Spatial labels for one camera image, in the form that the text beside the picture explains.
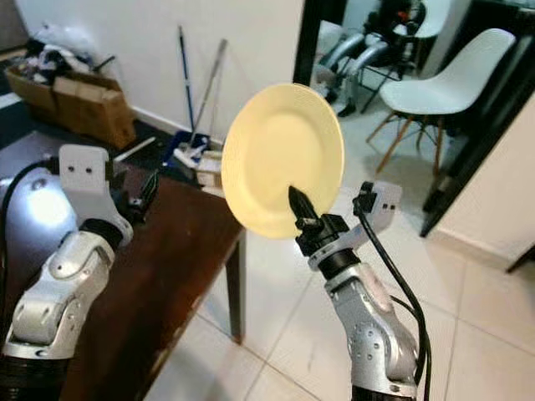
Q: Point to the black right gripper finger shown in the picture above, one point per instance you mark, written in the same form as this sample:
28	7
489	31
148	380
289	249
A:
299	207

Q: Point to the yellow round plate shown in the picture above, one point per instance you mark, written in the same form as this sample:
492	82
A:
280	150

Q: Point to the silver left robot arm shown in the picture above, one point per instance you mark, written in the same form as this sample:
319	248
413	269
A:
54	292

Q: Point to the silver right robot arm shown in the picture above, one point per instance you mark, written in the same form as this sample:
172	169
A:
372	334

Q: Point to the white stick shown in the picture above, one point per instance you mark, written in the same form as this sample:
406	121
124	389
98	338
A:
134	149

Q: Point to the small cardboard box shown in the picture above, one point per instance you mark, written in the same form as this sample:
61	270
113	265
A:
209	171

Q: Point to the dark wooden table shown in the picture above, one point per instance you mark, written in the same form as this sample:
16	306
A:
184	267

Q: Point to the large brown cardboard box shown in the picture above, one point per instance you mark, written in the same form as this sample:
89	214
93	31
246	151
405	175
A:
33	92
96	113

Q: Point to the pile of plastic bags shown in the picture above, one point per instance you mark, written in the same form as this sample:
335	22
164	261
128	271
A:
63	42

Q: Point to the white chair with wooden legs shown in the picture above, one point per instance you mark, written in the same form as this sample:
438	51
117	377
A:
435	17
456	83

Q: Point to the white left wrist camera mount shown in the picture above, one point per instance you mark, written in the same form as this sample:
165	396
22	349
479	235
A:
88	188

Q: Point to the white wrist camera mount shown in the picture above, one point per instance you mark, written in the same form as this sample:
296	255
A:
88	188
384	200

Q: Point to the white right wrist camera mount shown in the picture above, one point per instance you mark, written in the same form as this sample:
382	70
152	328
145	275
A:
384	200

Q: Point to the dark door frame post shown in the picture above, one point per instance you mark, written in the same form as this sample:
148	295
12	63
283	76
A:
308	42

